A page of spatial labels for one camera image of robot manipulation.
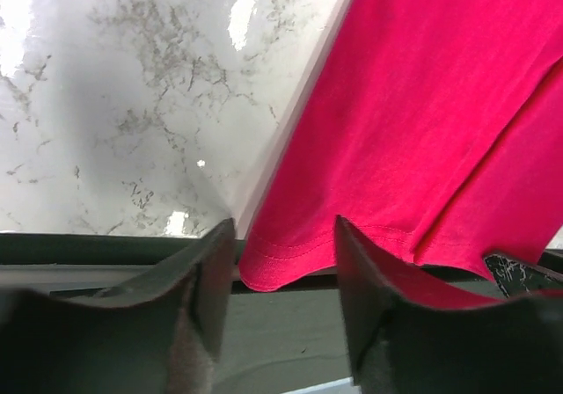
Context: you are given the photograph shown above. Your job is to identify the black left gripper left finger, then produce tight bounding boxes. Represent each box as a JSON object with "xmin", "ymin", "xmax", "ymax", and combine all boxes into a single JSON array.
[{"xmin": 1, "ymin": 219, "xmax": 235, "ymax": 393}]

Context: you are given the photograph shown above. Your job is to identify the crimson red t shirt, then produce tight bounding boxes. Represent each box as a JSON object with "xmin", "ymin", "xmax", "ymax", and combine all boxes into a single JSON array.
[{"xmin": 238, "ymin": 0, "xmax": 562, "ymax": 292}]

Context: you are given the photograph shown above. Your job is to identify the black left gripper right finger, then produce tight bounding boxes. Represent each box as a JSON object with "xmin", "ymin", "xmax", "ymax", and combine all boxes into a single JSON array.
[{"xmin": 334, "ymin": 217, "xmax": 562, "ymax": 393}]

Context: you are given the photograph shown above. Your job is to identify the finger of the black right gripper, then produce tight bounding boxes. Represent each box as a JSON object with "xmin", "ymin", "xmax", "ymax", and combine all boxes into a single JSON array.
[{"xmin": 484, "ymin": 251, "xmax": 562, "ymax": 297}]

